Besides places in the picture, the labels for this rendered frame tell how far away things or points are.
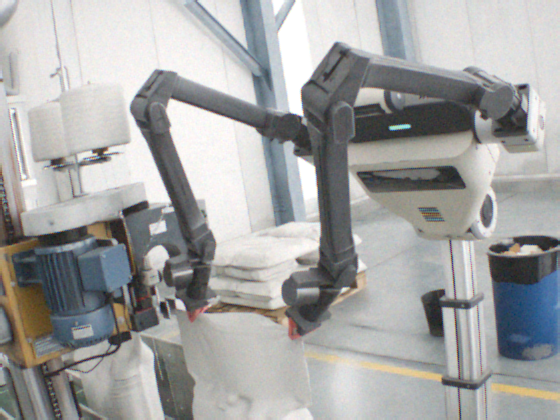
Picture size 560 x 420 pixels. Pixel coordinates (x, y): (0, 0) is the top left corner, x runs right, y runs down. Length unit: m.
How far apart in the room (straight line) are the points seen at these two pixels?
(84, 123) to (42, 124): 0.27
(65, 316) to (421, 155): 0.92
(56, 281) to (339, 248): 0.64
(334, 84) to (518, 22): 8.59
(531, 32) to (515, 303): 6.51
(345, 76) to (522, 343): 2.74
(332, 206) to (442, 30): 9.01
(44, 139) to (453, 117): 1.06
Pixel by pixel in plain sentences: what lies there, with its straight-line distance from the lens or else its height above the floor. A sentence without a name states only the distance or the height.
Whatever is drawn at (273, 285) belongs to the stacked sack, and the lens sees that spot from 4.38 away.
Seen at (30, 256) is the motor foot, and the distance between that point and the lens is 1.50.
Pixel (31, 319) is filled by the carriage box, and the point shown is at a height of 1.14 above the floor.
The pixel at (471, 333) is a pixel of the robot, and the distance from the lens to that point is 1.73.
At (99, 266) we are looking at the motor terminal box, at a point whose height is 1.28.
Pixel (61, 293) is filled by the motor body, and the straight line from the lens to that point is 1.36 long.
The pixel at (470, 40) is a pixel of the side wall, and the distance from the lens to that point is 9.77.
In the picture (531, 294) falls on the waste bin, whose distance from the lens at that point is 3.37.
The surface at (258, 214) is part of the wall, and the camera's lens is 7.48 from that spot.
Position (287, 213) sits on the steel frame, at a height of 0.41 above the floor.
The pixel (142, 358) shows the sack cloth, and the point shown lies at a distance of 1.98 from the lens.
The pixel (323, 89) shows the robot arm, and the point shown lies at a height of 1.55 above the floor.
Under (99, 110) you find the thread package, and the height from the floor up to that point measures 1.62.
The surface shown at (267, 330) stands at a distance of 1.40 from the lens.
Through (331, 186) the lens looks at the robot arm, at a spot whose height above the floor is 1.39.
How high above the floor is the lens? 1.50
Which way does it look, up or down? 9 degrees down
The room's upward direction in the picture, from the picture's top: 9 degrees counter-clockwise
